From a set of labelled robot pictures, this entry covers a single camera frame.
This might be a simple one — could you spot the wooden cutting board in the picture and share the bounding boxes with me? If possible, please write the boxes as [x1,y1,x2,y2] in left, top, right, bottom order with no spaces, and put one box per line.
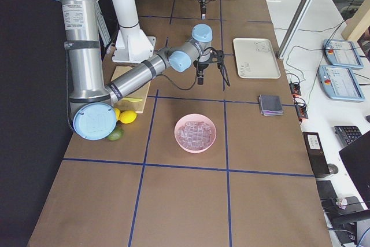
[111,66,150,114]

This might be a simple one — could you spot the lower teach pendant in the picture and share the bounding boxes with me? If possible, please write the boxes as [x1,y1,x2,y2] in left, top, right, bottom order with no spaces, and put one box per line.
[318,65,365,102]

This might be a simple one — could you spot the pink bowl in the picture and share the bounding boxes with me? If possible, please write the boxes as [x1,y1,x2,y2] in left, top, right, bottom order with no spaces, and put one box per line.
[174,113,217,153]

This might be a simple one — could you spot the black box with label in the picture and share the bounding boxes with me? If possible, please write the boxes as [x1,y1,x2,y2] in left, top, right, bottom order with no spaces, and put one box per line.
[302,132,330,178]

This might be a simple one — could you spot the upper orange circuit board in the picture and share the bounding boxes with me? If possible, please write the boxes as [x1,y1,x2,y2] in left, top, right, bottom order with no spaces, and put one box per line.
[289,82,301,97]

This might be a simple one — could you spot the black laptop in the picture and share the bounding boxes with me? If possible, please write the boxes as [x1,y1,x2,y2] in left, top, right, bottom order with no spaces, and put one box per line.
[339,131,370,202]

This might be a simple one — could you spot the ice cubes in bowl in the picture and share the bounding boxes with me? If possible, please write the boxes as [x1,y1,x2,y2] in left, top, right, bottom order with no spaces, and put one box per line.
[175,121,214,151]

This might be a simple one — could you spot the green avocado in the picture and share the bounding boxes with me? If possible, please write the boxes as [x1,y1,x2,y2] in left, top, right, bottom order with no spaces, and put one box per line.
[106,126,124,141]

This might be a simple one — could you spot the lower orange circuit board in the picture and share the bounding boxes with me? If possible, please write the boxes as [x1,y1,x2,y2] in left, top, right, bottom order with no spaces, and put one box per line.
[294,97,308,123]

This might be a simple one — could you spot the cream bear tray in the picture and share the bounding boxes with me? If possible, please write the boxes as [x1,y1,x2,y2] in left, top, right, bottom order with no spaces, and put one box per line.
[233,38,281,79]

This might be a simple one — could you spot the upper teach pendant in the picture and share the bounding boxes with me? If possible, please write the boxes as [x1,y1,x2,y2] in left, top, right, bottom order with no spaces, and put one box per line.
[323,39,364,69]

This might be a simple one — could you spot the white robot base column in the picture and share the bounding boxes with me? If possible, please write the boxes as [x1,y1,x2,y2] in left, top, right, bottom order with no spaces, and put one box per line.
[112,0,156,63]

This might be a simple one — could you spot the yellow lemon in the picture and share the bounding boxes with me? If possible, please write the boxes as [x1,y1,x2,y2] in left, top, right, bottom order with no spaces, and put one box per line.
[118,110,137,124]
[113,108,121,121]

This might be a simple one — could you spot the teach pendant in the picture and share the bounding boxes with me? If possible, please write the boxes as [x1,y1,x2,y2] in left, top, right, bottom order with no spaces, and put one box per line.
[318,65,365,102]
[323,39,364,69]

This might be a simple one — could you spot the black keyboard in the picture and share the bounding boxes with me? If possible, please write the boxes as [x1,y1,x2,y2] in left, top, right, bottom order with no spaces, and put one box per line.
[334,126,362,146]

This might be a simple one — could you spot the aluminium frame post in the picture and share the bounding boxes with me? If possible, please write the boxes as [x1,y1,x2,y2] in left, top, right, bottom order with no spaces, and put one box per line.
[277,0,313,60]

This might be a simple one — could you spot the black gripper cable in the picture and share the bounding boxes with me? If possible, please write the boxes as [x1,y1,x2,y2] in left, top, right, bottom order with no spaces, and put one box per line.
[157,37,217,91]

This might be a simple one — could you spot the computer mouse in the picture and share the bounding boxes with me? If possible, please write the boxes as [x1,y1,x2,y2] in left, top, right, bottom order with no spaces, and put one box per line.
[327,163,339,175]

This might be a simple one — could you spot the folded grey cloth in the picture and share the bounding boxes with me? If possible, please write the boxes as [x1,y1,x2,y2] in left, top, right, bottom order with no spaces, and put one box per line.
[258,95,283,116]

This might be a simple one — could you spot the orange circuit board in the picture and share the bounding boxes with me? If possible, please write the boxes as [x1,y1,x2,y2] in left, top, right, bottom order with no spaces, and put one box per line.
[289,82,301,97]
[294,97,308,123]

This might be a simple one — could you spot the yellow plastic knife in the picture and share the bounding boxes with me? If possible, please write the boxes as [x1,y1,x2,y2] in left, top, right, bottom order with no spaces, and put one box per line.
[123,97,143,103]

